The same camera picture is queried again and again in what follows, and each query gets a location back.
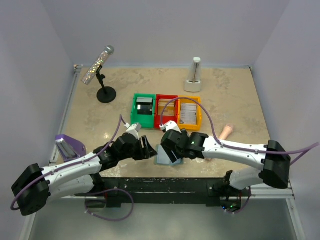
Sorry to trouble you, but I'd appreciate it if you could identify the green plastic bin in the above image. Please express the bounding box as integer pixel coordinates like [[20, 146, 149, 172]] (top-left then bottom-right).
[[130, 93, 156, 129]]

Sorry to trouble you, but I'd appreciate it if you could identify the white metronome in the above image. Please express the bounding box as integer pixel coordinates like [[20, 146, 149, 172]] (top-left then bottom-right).
[[184, 57, 202, 93]]

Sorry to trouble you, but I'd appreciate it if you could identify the teal leather card holder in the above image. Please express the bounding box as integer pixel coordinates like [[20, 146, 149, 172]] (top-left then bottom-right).
[[154, 144, 184, 167]]

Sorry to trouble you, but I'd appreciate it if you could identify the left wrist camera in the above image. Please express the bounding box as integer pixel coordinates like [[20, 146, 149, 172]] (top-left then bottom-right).
[[124, 122, 142, 140]]

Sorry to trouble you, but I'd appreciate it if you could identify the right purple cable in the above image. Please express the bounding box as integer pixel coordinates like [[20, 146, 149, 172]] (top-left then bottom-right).
[[159, 97, 320, 167]]

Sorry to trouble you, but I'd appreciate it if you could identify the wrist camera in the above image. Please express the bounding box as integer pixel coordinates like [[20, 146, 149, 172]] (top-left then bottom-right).
[[159, 120, 181, 133], [124, 122, 142, 140]]

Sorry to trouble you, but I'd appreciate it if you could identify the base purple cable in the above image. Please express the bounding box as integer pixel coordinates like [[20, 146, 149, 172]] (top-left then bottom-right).
[[84, 187, 134, 221]]

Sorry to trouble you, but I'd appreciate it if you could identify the pink microphone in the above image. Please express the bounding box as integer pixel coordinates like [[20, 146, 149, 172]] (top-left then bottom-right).
[[204, 124, 235, 161]]

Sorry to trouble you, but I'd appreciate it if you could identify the silver cards stack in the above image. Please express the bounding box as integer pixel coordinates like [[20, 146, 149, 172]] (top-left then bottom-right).
[[180, 103, 197, 125]]

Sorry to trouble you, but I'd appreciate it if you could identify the glitter silver microphone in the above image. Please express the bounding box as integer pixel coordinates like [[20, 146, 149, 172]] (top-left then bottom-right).
[[81, 45, 115, 85]]

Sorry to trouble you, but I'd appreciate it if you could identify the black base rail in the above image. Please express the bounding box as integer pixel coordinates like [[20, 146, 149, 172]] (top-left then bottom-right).
[[79, 173, 251, 209]]

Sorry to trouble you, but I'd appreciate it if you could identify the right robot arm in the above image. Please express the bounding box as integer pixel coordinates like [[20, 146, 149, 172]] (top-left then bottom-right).
[[160, 129, 291, 196]]

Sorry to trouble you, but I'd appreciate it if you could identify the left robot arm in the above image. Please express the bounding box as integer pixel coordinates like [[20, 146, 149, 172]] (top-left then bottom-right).
[[10, 133, 158, 216]]

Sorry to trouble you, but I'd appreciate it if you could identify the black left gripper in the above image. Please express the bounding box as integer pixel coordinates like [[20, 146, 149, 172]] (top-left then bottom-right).
[[119, 135, 158, 161]]

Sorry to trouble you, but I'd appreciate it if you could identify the purple bracket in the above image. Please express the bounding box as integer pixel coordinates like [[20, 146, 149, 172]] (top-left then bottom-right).
[[55, 134, 87, 163]]

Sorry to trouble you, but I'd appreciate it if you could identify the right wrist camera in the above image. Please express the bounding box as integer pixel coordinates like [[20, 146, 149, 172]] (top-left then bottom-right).
[[159, 120, 181, 133]]

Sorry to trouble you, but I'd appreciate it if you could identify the black microphone stand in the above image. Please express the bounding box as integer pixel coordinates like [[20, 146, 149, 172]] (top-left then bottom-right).
[[95, 65, 117, 104]]

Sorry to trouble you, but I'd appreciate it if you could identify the red plastic bin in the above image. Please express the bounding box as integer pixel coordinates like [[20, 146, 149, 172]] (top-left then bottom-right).
[[154, 94, 178, 129]]

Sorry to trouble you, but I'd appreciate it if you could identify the aluminium frame rail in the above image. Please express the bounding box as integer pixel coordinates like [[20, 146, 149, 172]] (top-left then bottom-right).
[[18, 64, 83, 240]]

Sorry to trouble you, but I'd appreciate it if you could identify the black VIP card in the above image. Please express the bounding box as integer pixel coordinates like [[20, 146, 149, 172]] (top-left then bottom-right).
[[137, 104, 153, 115]]

